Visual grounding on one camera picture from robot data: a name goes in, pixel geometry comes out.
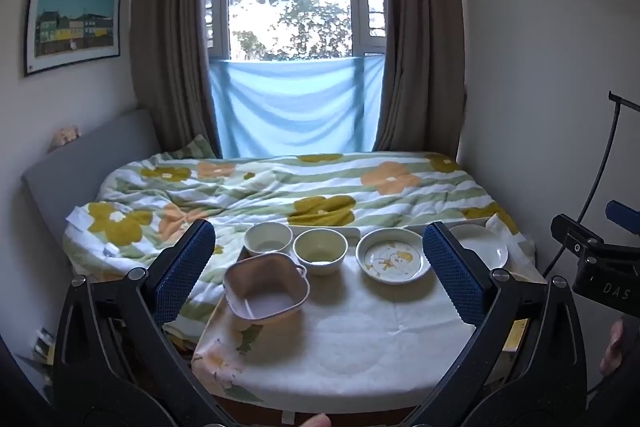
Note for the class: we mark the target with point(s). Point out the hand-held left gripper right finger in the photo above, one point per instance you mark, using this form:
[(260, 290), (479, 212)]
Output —
[(450, 267)]

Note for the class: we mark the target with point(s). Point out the grey headboard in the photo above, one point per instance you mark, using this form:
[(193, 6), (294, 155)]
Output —
[(85, 167)]

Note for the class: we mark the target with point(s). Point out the cream round bowl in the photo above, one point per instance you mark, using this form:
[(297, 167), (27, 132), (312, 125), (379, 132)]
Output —
[(320, 252)]

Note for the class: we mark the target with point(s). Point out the floral striped blanket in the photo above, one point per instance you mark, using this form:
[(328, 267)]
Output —
[(280, 187)]

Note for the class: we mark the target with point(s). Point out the white floral tablecloth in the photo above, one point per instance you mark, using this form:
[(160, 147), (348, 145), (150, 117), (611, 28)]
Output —
[(360, 337)]

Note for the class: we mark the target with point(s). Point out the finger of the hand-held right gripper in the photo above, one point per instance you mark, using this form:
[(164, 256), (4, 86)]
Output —
[(622, 216)]

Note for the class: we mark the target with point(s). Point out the plain white plate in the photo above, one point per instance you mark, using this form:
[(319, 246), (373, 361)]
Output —
[(485, 247)]

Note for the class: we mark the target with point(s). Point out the black metal rod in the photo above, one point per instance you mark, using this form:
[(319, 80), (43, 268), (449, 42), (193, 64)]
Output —
[(625, 103)]

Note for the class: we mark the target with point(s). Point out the printed cream plate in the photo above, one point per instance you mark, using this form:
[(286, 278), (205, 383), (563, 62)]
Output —
[(392, 257)]

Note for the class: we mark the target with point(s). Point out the person's right hand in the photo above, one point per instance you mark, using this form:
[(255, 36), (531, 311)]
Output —
[(612, 349)]

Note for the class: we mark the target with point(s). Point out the framed wall picture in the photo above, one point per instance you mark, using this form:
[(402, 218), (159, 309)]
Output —
[(72, 24)]

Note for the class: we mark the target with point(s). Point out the green patterned pillow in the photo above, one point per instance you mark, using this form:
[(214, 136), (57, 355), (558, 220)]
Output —
[(197, 148)]

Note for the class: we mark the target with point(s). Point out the person's left hand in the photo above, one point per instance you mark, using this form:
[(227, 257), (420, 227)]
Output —
[(314, 421)]

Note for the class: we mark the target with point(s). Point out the pink square bowl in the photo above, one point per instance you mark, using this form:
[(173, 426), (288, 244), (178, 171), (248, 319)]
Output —
[(265, 297)]

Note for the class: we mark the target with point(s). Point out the small white bowl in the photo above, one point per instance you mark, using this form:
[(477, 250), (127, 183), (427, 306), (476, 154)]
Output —
[(267, 239)]

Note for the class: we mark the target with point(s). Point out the light blue cloth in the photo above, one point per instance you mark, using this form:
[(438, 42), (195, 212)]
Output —
[(295, 107)]

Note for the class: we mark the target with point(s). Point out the pink plush toy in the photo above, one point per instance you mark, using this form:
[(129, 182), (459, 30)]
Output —
[(66, 137)]

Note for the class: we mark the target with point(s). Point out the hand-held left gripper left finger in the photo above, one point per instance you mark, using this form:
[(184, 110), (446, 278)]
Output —
[(185, 267)]

